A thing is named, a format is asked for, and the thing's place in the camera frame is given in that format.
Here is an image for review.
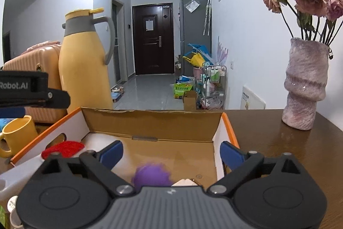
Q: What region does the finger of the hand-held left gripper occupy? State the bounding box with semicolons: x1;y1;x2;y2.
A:
0;107;26;119

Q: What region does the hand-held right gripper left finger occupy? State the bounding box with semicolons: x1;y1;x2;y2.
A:
31;140;136;197

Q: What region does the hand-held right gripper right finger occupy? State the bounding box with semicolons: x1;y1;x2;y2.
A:
208;141;311;197

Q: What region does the purple bottle cap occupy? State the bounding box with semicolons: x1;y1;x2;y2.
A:
131;163;172;188

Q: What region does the red lint brush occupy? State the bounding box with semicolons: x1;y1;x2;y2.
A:
41;140;85;160

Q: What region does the red cardboard box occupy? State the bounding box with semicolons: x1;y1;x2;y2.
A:
11;107;240;188

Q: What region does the yellow mug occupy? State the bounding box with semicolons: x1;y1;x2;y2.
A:
0;115;39;158

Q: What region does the pink suitcase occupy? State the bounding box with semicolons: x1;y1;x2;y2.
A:
0;41;68;123

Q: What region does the yellow thermos jug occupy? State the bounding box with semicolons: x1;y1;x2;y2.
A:
58;8;116;114

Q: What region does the small brown cardboard box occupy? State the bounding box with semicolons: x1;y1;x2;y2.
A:
183;91;198;111

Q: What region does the metal trolley cart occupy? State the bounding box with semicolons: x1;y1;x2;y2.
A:
197;62;227;111

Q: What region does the green printed bag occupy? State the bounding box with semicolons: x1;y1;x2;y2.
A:
174;83;193;99

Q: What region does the grey interior door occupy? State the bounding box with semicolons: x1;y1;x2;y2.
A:
111;0;125;85

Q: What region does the yellow watering can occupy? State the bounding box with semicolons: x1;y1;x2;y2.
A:
183;53;204;67

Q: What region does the pink ceramic vase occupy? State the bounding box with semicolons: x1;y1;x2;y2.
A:
282;38;330;131

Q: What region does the dark brown door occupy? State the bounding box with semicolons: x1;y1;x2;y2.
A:
132;3;175;75

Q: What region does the blue plastic rack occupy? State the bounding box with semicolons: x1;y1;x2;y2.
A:
188;43;212;62

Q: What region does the grey refrigerator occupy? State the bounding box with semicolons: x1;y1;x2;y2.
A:
179;0;212;60

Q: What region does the white folded umbrella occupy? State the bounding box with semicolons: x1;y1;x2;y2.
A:
204;0;211;36

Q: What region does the clear plastic pouch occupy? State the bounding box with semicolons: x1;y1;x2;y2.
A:
186;0;200;13

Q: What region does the purple flower wall sticker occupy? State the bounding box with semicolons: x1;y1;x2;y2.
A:
217;36;229;64

